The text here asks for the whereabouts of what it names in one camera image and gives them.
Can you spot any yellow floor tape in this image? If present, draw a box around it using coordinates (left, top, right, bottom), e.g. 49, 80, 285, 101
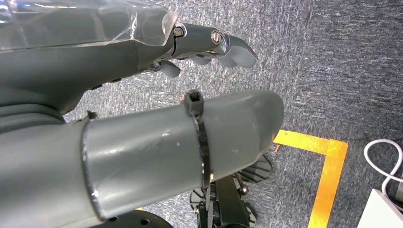
273, 129, 349, 228

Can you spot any white box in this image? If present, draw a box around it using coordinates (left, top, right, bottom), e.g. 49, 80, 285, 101
357, 189, 403, 228

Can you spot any black cable tie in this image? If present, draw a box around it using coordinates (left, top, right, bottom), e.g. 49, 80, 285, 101
184, 89, 212, 190

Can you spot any white cable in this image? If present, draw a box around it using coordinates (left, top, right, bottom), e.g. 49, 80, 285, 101
364, 139, 403, 196

